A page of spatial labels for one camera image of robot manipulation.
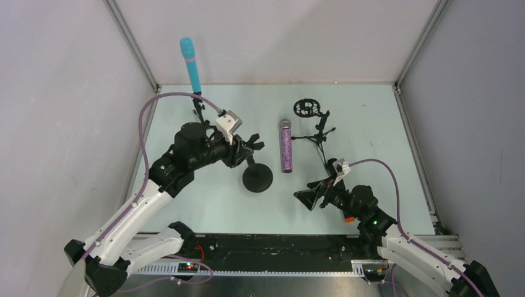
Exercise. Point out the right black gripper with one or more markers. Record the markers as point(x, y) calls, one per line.
point(323, 193)

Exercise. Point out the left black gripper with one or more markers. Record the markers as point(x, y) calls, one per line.
point(238, 150)

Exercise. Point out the round base mic stand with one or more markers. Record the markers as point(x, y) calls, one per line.
point(257, 177)

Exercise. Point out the black microphone orange end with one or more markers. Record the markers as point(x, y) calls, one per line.
point(348, 215)

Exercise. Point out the purple glitter microphone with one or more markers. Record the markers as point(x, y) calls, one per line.
point(286, 146)

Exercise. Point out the black tripod mic stand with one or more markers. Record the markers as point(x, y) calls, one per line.
point(199, 107)

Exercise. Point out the shock mount tripod stand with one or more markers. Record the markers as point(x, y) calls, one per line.
point(308, 108)

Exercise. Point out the blue toy microphone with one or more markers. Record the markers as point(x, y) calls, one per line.
point(189, 54)

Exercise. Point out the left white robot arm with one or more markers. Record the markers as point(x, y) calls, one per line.
point(108, 258)

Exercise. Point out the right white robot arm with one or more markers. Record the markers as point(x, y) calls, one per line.
point(445, 275)

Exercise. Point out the right circuit board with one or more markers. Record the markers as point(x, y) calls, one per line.
point(374, 275)

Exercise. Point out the circuit board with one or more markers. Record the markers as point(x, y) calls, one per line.
point(374, 275)
point(188, 267)

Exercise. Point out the left circuit board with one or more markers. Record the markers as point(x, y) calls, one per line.
point(188, 267)

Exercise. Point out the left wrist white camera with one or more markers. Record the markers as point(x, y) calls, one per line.
point(227, 123)

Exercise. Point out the wrist white camera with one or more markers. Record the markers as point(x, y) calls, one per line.
point(227, 123)
point(342, 168)

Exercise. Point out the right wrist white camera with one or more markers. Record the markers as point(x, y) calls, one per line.
point(342, 168)

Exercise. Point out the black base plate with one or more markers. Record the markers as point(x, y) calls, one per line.
point(278, 253)

